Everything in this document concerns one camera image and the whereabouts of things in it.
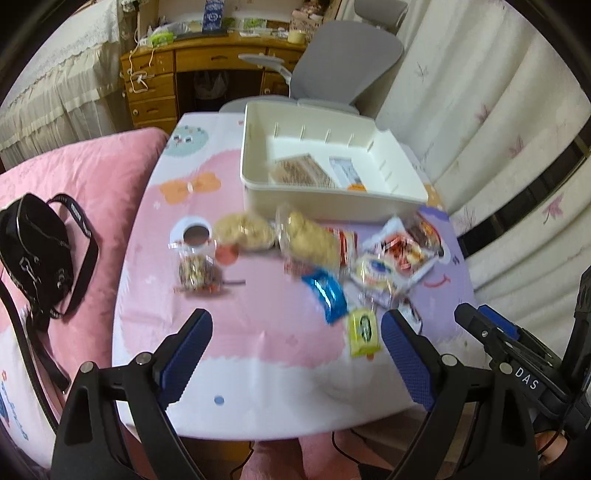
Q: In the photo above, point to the black shoulder bag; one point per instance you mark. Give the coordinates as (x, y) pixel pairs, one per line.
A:
(34, 254)

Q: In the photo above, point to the red and white snack packet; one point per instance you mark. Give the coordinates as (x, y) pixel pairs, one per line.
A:
(401, 251)

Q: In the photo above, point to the small clear nut bar packet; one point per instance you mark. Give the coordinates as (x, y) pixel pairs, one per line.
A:
(196, 272)

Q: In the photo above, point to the white packet with blue oval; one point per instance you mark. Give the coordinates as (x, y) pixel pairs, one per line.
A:
(376, 272)

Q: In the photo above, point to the person's right hand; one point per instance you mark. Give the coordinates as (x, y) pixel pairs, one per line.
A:
(551, 447)

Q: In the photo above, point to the pink printed tablecloth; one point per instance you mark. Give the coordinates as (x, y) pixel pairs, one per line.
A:
(258, 318)

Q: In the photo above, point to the green packet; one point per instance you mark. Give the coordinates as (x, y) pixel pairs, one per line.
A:
(164, 37)

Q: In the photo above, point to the patterned box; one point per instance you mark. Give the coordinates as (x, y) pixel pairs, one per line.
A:
(305, 18)

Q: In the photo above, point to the red and white cookie pack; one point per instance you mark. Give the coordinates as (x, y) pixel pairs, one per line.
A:
(347, 247)

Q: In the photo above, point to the yellow-green snack packet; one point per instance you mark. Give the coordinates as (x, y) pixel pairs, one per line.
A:
(364, 330)

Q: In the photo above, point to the blue box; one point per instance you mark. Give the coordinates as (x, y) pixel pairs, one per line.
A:
(213, 16)

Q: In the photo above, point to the black bag under desk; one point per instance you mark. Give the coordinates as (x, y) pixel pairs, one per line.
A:
(211, 85)

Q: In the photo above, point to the white labelled snack packet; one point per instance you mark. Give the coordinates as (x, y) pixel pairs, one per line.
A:
(345, 171)

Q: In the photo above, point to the grey office chair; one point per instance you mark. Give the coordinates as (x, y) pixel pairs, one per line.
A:
(355, 60)

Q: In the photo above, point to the white leaf-print curtain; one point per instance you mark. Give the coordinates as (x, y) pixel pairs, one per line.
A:
(485, 83)

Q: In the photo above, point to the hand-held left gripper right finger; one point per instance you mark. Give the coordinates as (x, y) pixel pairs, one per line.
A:
(406, 360)

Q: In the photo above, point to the white plastic storage box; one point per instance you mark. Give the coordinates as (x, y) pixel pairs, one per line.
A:
(318, 203)

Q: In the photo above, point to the white lace cloth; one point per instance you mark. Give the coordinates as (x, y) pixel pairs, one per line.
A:
(55, 78)

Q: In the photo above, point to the blue snack packet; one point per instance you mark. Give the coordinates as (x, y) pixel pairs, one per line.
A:
(328, 295)

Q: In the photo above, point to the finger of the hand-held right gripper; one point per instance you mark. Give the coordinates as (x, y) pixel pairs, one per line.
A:
(501, 321)
(475, 323)

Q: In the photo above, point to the black rail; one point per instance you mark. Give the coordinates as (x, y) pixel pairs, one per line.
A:
(531, 194)

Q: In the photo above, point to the bread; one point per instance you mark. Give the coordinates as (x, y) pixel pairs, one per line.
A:
(244, 230)
(309, 240)

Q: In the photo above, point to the wooden desk with drawers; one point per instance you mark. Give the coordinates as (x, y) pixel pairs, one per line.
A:
(203, 57)

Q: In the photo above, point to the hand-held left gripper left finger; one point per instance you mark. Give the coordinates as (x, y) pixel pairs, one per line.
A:
(189, 355)

